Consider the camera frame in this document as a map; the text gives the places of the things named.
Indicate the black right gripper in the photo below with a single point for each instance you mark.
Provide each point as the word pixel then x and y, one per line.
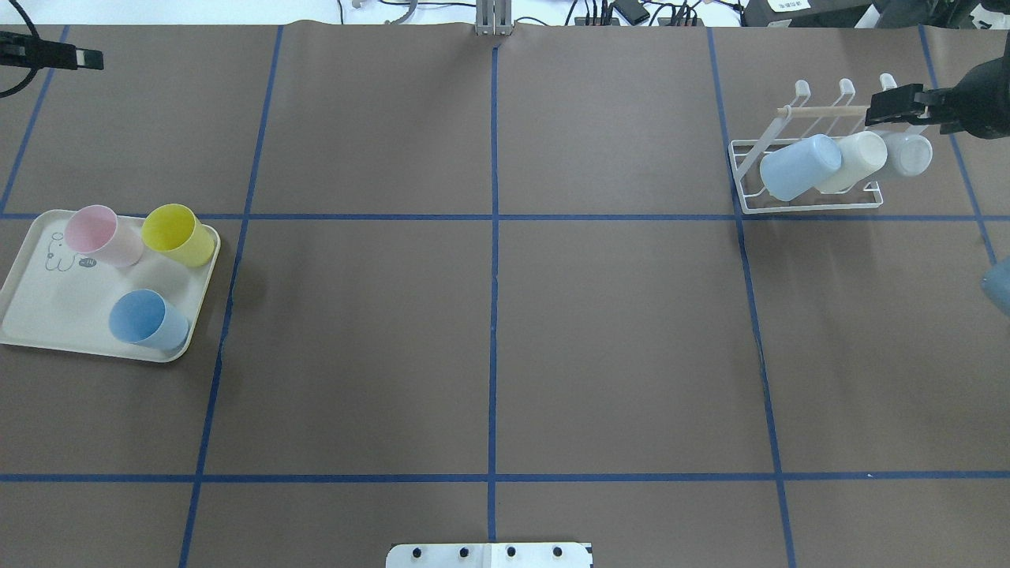
pixel 981 99

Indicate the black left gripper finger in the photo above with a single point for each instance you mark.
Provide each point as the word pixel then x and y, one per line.
pixel 30 52

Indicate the grey cup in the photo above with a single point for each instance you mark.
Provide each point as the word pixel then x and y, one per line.
pixel 909 155

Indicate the cream white cup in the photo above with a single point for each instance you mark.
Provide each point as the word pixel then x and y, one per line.
pixel 863 153

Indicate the light blue cup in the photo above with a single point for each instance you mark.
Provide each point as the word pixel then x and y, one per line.
pixel 789 172

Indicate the pink cup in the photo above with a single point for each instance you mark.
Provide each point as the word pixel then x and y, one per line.
pixel 97 232

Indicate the yellow cup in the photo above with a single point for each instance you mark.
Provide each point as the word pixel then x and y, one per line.
pixel 174 231

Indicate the black labelled box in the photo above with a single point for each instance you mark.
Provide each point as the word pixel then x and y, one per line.
pixel 804 14

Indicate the cream plastic tray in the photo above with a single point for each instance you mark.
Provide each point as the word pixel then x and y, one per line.
pixel 56 299

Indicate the white wire cup rack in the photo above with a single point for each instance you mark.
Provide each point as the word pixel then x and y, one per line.
pixel 795 121

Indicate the aluminium frame post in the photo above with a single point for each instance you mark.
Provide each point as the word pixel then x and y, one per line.
pixel 493 17

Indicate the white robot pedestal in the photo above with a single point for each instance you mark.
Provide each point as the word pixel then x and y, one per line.
pixel 516 554

